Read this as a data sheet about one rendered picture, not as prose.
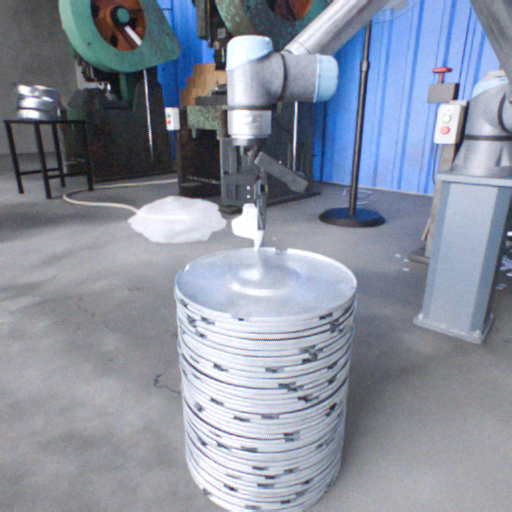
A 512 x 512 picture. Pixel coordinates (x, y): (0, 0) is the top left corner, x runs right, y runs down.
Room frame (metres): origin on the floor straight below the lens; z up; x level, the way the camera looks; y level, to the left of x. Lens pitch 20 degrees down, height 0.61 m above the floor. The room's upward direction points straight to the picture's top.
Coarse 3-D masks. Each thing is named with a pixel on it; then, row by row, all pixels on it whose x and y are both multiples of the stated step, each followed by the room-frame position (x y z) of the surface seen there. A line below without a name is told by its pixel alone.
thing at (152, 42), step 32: (64, 0) 3.49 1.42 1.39; (96, 0) 3.68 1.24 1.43; (128, 0) 3.90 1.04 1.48; (96, 32) 3.57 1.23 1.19; (128, 32) 3.84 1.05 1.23; (160, 32) 4.04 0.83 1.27; (96, 64) 3.67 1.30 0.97; (128, 64) 3.77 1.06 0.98; (128, 96) 4.06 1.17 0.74; (160, 96) 4.25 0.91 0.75; (64, 128) 3.99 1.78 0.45; (96, 128) 3.72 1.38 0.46; (128, 128) 3.96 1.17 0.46; (160, 128) 4.23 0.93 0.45; (64, 160) 4.00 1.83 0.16; (96, 160) 3.69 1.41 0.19; (128, 160) 3.94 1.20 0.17; (160, 160) 4.21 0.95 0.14
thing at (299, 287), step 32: (224, 256) 0.71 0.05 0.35; (256, 256) 0.71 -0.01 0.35; (288, 256) 0.71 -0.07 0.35; (320, 256) 0.70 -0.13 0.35; (192, 288) 0.57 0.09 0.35; (224, 288) 0.57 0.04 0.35; (256, 288) 0.55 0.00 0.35; (288, 288) 0.56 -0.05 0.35; (320, 288) 0.57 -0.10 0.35; (256, 320) 0.46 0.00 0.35; (288, 320) 0.46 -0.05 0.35
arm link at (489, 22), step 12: (480, 0) 0.88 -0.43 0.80; (492, 0) 0.86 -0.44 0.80; (504, 0) 0.86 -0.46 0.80; (480, 12) 0.89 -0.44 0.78; (492, 12) 0.88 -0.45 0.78; (504, 12) 0.87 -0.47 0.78; (492, 24) 0.89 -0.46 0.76; (504, 24) 0.88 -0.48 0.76; (492, 36) 0.90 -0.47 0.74; (504, 36) 0.89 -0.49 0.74; (504, 48) 0.90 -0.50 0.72; (504, 60) 0.92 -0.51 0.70; (504, 108) 1.00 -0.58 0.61; (504, 120) 1.00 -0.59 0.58
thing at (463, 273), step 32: (448, 192) 1.07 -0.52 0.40; (480, 192) 1.02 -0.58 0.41; (448, 224) 1.06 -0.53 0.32; (480, 224) 1.01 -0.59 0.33; (448, 256) 1.05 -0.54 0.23; (480, 256) 1.00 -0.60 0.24; (448, 288) 1.04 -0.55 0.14; (480, 288) 1.00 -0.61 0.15; (416, 320) 1.07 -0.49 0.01; (448, 320) 1.03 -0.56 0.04; (480, 320) 1.00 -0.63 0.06
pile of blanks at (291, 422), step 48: (192, 336) 0.51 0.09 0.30; (240, 336) 0.47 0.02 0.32; (288, 336) 0.46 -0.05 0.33; (336, 336) 0.50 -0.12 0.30; (192, 384) 0.52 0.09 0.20; (240, 384) 0.47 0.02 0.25; (288, 384) 0.48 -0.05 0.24; (336, 384) 0.51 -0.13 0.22; (192, 432) 0.52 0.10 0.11; (240, 432) 0.47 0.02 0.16; (288, 432) 0.47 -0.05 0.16; (336, 432) 0.52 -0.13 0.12; (240, 480) 0.47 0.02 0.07; (288, 480) 0.47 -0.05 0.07
